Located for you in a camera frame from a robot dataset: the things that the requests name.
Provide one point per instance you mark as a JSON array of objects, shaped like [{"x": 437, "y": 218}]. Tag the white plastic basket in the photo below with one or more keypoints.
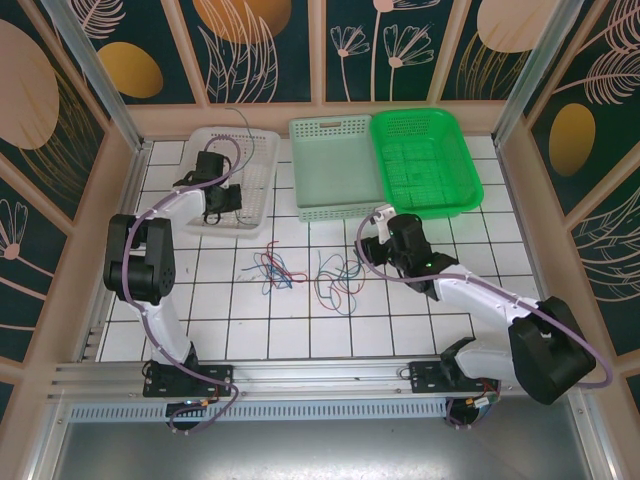
[{"x": 260, "y": 165}]

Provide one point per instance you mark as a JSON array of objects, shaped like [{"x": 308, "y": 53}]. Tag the green plastic basket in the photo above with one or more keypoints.
[{"x": 425, "y": 165}]

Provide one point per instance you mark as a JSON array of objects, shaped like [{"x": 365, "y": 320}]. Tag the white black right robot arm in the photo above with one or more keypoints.
[{"x": 480, "y": 300}]

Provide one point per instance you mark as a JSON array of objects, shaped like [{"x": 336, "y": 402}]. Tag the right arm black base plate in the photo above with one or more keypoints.
[{"x": 425, "y": 380}]

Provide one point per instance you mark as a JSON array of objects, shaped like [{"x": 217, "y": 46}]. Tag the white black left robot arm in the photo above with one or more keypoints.
[{"x": 165, "y": 330}]

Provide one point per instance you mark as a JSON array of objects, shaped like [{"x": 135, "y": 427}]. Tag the aluminium side rail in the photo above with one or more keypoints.
[
  {"x": 528, "y": 225},
  {"x": 128, "y": 200}
]

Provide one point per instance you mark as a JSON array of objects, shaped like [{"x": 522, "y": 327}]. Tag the small green circuit board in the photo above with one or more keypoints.
[{"x": 487, "y": 401}]

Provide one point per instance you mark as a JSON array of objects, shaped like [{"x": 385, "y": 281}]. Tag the mint plastic basket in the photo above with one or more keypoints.
[{"x": 345, "y": 165}]

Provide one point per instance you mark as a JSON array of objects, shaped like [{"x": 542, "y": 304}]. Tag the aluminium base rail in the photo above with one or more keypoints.
[{"x": 320, "y": 376}]

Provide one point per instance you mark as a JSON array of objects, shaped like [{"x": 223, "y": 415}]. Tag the aluminium frame post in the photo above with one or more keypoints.
[
  {"x": 531, "y": 75},
  {"x": 100, "y": 75}
]

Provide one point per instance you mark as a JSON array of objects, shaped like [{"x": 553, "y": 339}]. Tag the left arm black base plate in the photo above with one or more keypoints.
[{"x": 222, "y": 382}]

